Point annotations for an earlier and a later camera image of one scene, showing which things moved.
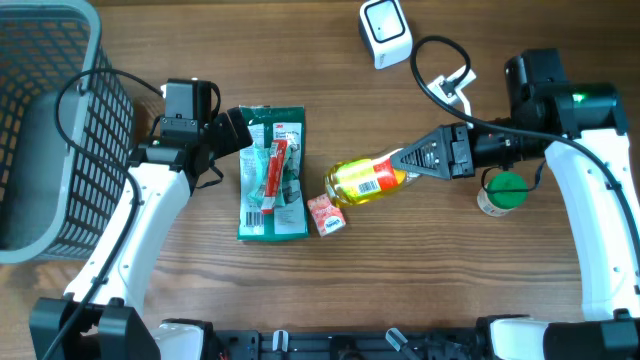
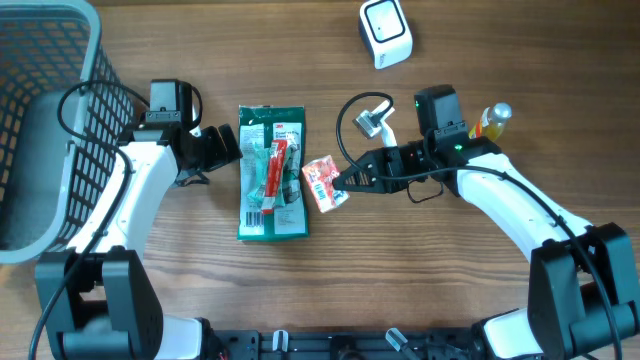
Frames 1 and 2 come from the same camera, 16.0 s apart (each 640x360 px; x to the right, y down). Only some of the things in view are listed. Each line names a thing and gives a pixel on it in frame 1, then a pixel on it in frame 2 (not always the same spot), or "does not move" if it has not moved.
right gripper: [450, 152] to [383, 161]
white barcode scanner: [386, 31] does not move
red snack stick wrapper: [275, 175] does not move
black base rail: [287, 344] does not move
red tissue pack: [325, 217] to [320, 173]
